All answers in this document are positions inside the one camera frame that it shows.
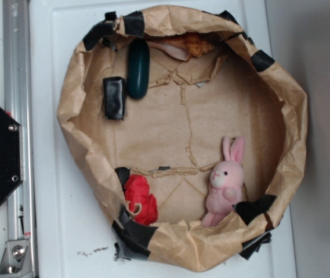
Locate pink plush bunny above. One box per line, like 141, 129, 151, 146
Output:
201, 136, 245, 227

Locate metal corner bracket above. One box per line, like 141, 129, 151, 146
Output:
0, 239, 34, 277

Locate brown paper bag basket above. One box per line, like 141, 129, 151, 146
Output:
57, 5, 308, 272

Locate aluminium frame rail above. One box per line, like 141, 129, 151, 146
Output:
0, 0, 39, 278

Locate white plastic tray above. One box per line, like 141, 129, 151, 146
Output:
29, 1, 296, 277

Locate black taped block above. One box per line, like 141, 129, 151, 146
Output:
103, 76, 126, 120

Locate crumpled red paper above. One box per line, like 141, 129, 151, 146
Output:
124, 174, 158, 226

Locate dark green oval case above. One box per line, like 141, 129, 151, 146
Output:
127, 39, 150, 100

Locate orange conch seashell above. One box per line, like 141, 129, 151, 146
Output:
147, 33, 215, 61

